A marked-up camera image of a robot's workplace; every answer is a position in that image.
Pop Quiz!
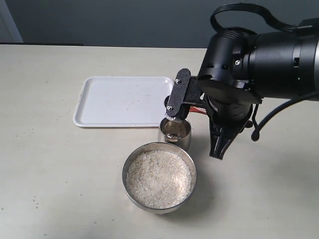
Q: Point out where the small steel cup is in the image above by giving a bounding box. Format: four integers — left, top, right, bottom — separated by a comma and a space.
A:
158, 118, 191, 151

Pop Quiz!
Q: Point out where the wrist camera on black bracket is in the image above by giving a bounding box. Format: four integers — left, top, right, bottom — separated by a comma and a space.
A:
164, 68, 205, 122

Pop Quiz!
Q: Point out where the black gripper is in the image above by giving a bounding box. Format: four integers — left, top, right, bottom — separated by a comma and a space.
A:
203, 94, 252, 159

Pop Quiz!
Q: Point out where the white rectangular plastic tray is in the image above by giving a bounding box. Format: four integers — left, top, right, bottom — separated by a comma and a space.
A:
73, 76, 174, 128

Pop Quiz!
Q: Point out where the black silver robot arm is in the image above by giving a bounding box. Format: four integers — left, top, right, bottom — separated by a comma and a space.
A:
196, 31, 319, 159

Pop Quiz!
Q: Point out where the large steel rice bowl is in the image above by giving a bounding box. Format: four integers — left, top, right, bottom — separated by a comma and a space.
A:
122, 142, 197, 215

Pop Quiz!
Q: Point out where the black ribbon cable loop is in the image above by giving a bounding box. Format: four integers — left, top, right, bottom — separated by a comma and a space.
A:
210, 2, 316, 34

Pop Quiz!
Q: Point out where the brown wooden spoon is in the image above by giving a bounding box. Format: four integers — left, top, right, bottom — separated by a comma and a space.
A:
189, 107, 207, 115

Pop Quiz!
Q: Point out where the black camera cable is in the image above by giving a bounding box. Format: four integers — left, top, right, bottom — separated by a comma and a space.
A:
250, 91, 319, 142

